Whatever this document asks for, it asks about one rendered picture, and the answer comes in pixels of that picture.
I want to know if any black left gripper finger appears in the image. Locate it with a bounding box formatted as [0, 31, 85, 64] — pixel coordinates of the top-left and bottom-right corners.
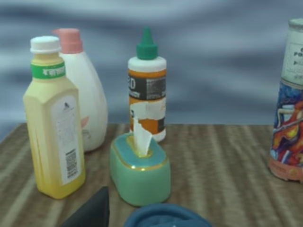
[61, 186, 110, 227]

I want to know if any colourful printed canister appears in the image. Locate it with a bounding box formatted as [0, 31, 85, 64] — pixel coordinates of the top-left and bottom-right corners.
[267, 18, 303, 184]

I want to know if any green ceramic tissue box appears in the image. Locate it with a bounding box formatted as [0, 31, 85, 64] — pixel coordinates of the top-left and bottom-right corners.
[109, 132, 171, 206]

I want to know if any blue round object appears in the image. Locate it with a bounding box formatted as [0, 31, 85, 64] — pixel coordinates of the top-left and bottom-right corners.
[123, 203, 213, 227]

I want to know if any white tissue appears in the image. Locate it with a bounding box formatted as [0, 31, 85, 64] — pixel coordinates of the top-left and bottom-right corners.
[133, 116, 152, 157]

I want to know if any yellow juice bottle white cap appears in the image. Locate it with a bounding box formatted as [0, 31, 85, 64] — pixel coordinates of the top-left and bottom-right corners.
[22, 35, 86, 201]

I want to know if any white detergent bottle pink cap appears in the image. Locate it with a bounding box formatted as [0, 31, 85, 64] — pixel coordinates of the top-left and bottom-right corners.
[52, 28, 108, 152]

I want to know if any white orange bottle green nozzle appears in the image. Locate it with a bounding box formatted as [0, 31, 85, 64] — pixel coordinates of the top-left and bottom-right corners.
[127, 26, 168, 143]

